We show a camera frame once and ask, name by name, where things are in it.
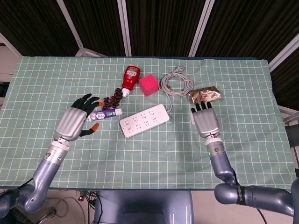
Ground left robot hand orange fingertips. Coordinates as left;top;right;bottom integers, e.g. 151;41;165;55
56;93;104;142

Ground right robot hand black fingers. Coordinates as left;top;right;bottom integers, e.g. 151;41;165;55
191;101;221;140

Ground white power strip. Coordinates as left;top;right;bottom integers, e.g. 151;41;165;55
119;104;171;139

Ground gold foil snack packet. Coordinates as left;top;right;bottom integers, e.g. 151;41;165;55
188;85;221;105

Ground purple white toothpaste tube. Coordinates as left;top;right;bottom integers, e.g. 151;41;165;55
88;108;123;122

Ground dark red grape bunch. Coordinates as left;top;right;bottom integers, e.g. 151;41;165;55
100;86;123;112

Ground pink foam cube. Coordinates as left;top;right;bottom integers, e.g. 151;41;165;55
139;74;160;97

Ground green checked tablecloth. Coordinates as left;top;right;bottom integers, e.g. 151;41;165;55
0;56;295;190

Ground red ketchup squeeze bottle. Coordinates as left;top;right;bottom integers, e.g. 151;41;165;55
121;65;141;98

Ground black box device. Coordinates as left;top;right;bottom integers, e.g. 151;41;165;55
0;81;10;98

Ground white metal rack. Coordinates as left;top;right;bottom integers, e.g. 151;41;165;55
277;105;299;128

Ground blue-grey robot torso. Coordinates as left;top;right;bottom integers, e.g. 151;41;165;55
93;190;195;224

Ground grey cable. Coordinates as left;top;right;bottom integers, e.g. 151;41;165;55
158;64;196;118

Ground white aluminium frame post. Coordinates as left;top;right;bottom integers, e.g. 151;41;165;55
117;0;132;56
188;0;215;57
267;34;299;72
0;32;23;57
56;0;108;57

